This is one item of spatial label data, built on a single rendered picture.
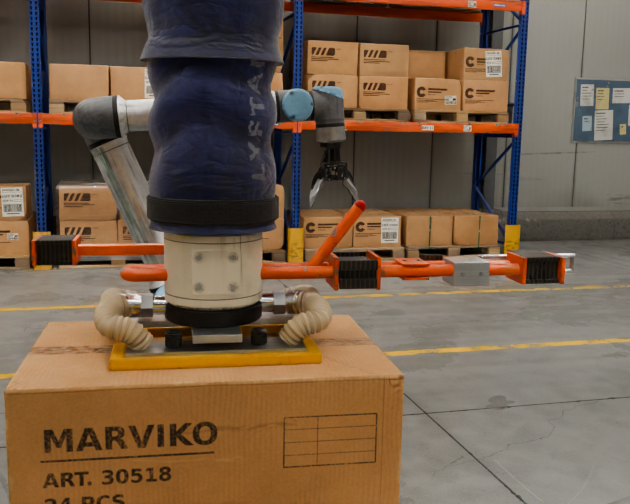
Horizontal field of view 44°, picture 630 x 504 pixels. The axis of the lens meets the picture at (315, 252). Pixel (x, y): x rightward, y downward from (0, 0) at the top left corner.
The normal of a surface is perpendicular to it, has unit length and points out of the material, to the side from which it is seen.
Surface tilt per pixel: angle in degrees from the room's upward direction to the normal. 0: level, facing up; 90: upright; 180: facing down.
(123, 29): 90
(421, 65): 90
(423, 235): 92
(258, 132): 109
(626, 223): 90
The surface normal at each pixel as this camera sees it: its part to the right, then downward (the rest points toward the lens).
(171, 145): -0.62, -0.14
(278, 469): 0.18, 0.16
